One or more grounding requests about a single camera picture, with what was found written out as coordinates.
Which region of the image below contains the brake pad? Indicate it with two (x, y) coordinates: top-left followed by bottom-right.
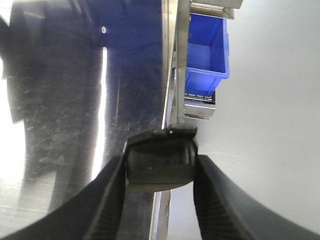
(123, 124), (198, 193)

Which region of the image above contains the blue bin right lower shelf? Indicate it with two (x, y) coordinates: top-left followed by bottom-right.
(185, 14), (230, 97)

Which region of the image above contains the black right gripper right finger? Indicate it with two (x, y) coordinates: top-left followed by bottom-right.
(193, 155), (320, 240)

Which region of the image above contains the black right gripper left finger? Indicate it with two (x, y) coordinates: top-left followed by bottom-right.
(5, 156), (126, 240)

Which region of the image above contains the stainless steel rack frame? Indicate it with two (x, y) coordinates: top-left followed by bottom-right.
(149, 0), (245, 240)

